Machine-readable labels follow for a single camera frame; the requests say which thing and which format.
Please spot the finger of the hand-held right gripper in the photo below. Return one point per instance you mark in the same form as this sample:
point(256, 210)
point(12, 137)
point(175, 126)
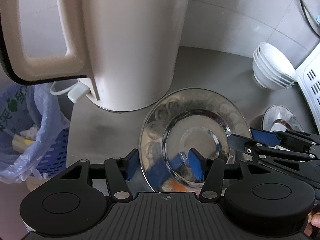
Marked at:
point(263, 136)
point(237, 141)

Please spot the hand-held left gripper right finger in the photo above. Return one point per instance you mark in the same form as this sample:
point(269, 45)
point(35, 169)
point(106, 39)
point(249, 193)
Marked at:
point(196, 165)

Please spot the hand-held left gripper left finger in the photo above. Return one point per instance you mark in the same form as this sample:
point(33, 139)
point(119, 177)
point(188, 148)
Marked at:
point(131, 165)

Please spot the stainless steel plate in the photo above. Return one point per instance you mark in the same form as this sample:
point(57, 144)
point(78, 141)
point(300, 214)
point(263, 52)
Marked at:
point(275, 116)
point(175, 120)

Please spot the person's right hand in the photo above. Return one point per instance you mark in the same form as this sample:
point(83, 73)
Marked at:
point(316, 222)

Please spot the white microwave oven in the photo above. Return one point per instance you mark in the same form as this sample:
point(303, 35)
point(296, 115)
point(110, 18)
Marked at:
point(302, 77)

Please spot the blue plastic basket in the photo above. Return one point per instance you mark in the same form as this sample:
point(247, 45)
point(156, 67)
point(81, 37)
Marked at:
point(55, 152)

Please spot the white crumpled tissue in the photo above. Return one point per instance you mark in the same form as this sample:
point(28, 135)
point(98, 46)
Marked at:
point(30, 132)

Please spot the yellow wrapper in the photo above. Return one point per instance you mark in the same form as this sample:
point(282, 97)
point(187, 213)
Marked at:
point(21, 143)

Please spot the beige electric kettle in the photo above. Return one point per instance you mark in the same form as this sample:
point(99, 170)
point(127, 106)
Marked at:
point(120, 42)

